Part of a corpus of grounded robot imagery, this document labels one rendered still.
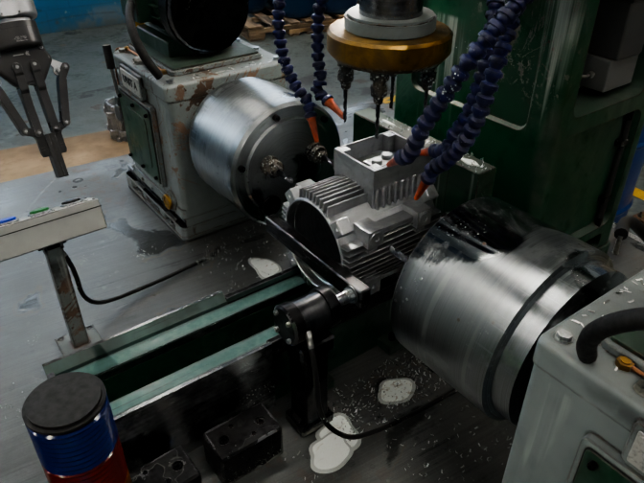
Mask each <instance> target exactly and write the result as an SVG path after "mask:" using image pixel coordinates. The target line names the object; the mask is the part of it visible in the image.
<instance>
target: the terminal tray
mask: <svg viewBox="0 0 644 483"><path fill-rule="evenodd" d="M387 133H392V135H387ZM406 140H407V139H406V138H404V137H402V136H401V135H399V134H397V133H395V132H393V131H391V130H389V131H386V132H383V133H380V134H379V139H376V138H375V135H374V136H371V137H368V138H365V139H362V140H359V141H355V142H353V143H350V144H347V145H344V146H341V147H338V148H335V149H334V160H333V170H334V176H336V175H343V176H346V178H348V177H350V180H352V179H353V182H356V185H360V189H362V188H363V189H364V193H368V203H369V205H370V207H371V208H372V209H376V210H377V211H378V210H379V209H380V206H381V207H382V208H385V204H387V205H389V206H390V205H391V202H392V201H393V202H394V203H397V199H399V200H400V201H403V197H405V198H408V196H409V195H411V196H414V193H416V192H417V190H418V187H419V185H420V183H421V174H422V172H424V171H425V165H426V164H427V163H429V162H430V156H419V157H417V158H416V159H415V161H414V162H413V163H412V164H410V165H405V166H400V165H396V166H393V167H387V166H386V164H387V162H389V161H390V160H391V159H392V158H393V157H394V154H395V152H396V151H397V150H399V149H403V147H404V145H405V144H406V143H407V141H406ZM342 148H347V149H345V150H344V149H342ZM373 165H377V167H376V168H374V167H373Z"/></svg>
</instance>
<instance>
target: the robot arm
mask: <svg viewBox="0 0 644 483"><path fill-rule="evenodd" d="M36 18H37V11H36V8H35V3H34V0H0V77H1V78H3V79H4V80H5V81H7V82H8V83H9V84H11V85H12V86H14V87H16V90H17V93H18V95H19V97H20V100H21V102H22V104H23V107H24V110H25V113H26V116H27V118H28V121H29V124H30V127H31V128H28V127H27V125H26V124H25V122H24V121H23V119H22V118H21V116H20V114H19V113H18V111H17V110H16V108H15V107H14V105H13V104H12V102H11V100H10V99H9V97H8V95H7V94H6V93H5V91H4V90H3V88H2V87H1V86H0V104H1V105H2V107H3V108H4V110H5V111H6V113H7V114H8V116H9V118H10V119H11V121H12V123H13V124H14V126H15V127H16V129H17V130H18V132H19V133H20V135H22V136H29V137H33V138H35V140H36V143H37V146H38V148H39V151H40V154H41V156H42V157H43V158H44V157H48V156H49V158H50V161H51V164H52V167H53V170H54V172H55V175H56V178H61V177H64V176H67V175H69V173H68V171H67V168H66V165H65V162H64V159H63V157H62V153H63V152H66V151H67V148H66V145H65V143H64V140H63V137H62V134H61V132H62V130H63V129H64V128H66V127H67V126H69V125H70V124H71V121H70V110H69V99H68V88H67V75H68V71H69V68H70V66H69V64H68V63H67V62H63V63H61V62H59V61H56V60H54V59H52V57H51V55H50V54H49V53H48V52H47V51H46V50H45V47H44V45H43V42H42V39H41V36H40V33H39V30H38V27H37V25H36V22H35V21H34V19H36ZM50 66H51V67H52V68H53V73H54V75H56V76H57V78H56V83H57V103H58V114H59V121H58V118H57V116H56V113H55V111H54V108H53V105H52V102H51V99H50V96H49V94H48V91H47V86H46V83H45V80H46V78H47V75H48V72H49V69H50ZM29 85H33V86H34V90H35V92H36V94H37V96H38V98H39V101H40V104H41V107H42V110H43V112H44V115H45V118H46V121H47V124H48V127H49V129H50V131H51V132H52V133H48V134H43V129H42V127H41V124H40V122H39V119H38V116H37V113H36V110H35V106H34V103H33V100H32V97H31V94H30V90H29V87H28V86H29Z"/></svg>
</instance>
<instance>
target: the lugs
mask: <svg viewBox="0 0 644 483"><path fill-rule="evenodd" d="M299 188H302V186H301V185H299V186H296V187H293V188H290V189H289V190H288V191H287V192H286V193H285V195H286V197H287V201H288V203H289V204H290V203H291V202H292V201H293V200H295V198H297V197H299ZM438 196H439V195H438V193H437V191H436V189H435V187H434V184H433V185H429V186H428V188H427V189H426V190H425V192H424V193H423V194H422V195H421V199H422V201H423V203H426V202H429V201H430V200H433V199H434V198H436V197H438ZM331 227H332V229H333V232H334V235H335V237H336V238H337V239H340V238H342V237H344V236H347V235H349V234H350V233H352V232H353V231H354V230H353V228H352V226H351V223H350V222H349V220H348V218H347V217H345V218H340V219H338V220H336V221H334V222H333V223H332V224H331ZM287 256H288V258H289V260H290V262H291V264H292V266H296V265H297V263H296V262H295V260H294V258H293V256H292V254H291V251H290V252H289V253H287Z"/></svg>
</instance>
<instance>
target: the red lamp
mask: <svg viewBox="0 0 644 483"><path fill-rule="evenodd" d="M42 469H43V470H44V473H45V475H46V478H47V480H48V482H49V483H125V481H126V479H127V462H126V459H125V456H124V452H123V448H122V445H121V441H120V438H119V434H118V439H117V443H116V446H115V448H114V450H112V452H111V453H110V454H109V456H108V457H107V458H106V459H105V460H104V461H103V462H102V463H101V464H100V465H98V466H97V467H95V468H93V469H92V470H89V471H86V472H83V473H79V474H75V475H57V474H53V473H51V472H49V471H47V470H45V469H44V468H43V467H42Z"/></svg>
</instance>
